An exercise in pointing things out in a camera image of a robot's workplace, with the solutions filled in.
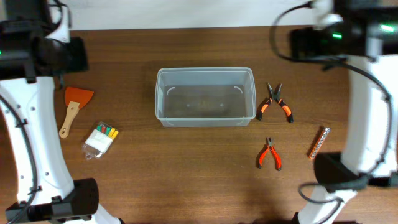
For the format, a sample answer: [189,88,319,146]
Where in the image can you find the clear plastic container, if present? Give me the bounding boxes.
[155,67,257,128]

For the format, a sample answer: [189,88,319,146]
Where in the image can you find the small red cutter pliers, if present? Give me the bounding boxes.
[256,137,283,172]

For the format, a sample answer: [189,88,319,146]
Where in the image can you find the long nose pliers orange black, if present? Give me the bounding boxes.
[256,83,294,123]

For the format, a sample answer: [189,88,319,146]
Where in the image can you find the orange socket bit rail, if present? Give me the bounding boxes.
[308,127,331,160]

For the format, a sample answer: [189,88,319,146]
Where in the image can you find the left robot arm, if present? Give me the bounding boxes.
[1,0,121,223]

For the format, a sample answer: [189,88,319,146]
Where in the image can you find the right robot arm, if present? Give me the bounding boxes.
[290,1,397,223]

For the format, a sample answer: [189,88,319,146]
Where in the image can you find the screwdriver set clear case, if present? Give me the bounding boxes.
[82,121,119,160]

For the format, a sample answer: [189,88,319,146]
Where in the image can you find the orange scraper wooden handle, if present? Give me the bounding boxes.
[59,87,94,138]

